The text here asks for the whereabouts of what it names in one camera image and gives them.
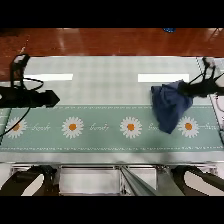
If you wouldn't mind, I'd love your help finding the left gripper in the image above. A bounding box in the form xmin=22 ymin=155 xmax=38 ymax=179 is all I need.
xmin=29 ymin=88 xmax=61 ymax=109

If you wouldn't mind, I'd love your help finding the blue T-shirt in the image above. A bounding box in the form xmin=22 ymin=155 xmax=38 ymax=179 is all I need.
xmin=150 ymin=79 xmax=195 ymax=135

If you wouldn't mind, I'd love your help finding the black cable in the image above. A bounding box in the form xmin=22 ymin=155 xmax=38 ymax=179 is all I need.
xmin=0 ymin=77 xmax=45 ymax=138

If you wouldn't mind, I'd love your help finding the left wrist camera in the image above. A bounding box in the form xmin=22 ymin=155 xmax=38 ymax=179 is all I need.
xmin=9 ymin=53 xmax=32 ymax=89

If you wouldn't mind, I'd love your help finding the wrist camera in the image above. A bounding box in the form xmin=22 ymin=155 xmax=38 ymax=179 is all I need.
xmin=200 ymin=56 xmax=217 ymax=81
xmin=9 ymin=53 xmax=32 ymax=89

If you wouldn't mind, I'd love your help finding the silver frame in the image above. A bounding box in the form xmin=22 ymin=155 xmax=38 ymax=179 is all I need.
xmin=0 ymin=161 xmax=224 ymax=197

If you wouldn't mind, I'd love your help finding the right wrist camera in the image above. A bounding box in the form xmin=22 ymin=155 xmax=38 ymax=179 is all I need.
xmin=200 ymin=56 xmax=217 ymax=81

